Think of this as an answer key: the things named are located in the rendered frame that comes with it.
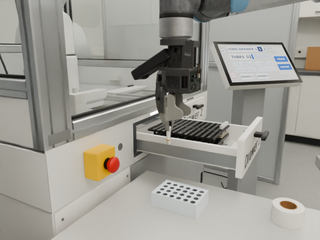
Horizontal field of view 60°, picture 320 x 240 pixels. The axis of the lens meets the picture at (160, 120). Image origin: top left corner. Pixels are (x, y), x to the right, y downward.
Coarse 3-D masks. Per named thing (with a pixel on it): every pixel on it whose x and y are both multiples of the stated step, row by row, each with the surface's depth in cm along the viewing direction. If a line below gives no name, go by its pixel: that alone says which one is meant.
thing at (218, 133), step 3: (228, 126) 94; (219, 129) 90; (225, 129) 91; (216, 132) 87; (219, 132) 86; (222, 132) 88; (210, 135) 83; (213, 135) 84; (216, 135) 83; (219, 135) 85; (210, 138) 82; (213, 138) 81
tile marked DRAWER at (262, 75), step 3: (261, 72) 162; (264, 72) 162; (267, 72) 163; (258, 75) 160; (261, 75) 161; (264, 75) 161; (267, 75) 162; (258, 78) 159; (261, 78) 160; (264, 78) 160; (267, 78) 161; (270, 78) 162
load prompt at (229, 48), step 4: (228, 48) 163; (232, 48) 164; (236, 48) 165; (240, 48) 166; (244, 48) 167; (248, 48) 168; (252, 48) 169; (256, 48) 170; (260, 48) 171; (264, 48) 172
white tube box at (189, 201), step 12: (168, 180) 77; (156, 192) 72; (168, 192) 71; (180, 192) 71; (192, 192) 71; (204, 192) 71; (156, 204) 71; (168, 204) 69; (180, 204) 67; (192, 204) 65; (204, 204) 70; (192, 216) 66
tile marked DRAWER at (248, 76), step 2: (240, 74) 156; (242, 74) 157; (244, 74) 157; (246, 74) 158; (248, 74) 158; (250, 74) 158; (252, 74) 159; (240, 76) 156; (242, 76) 156; (244, 76) 156; (246, 76) 157; (248, 76) 157; (250, 76) 158; (252, 76) 158; (242, 78) 155; (244, 78) 156; (246, 78) 156; (248, 78) 157; (250, 78) 157; (252, 78) 158; (254, 78) 158
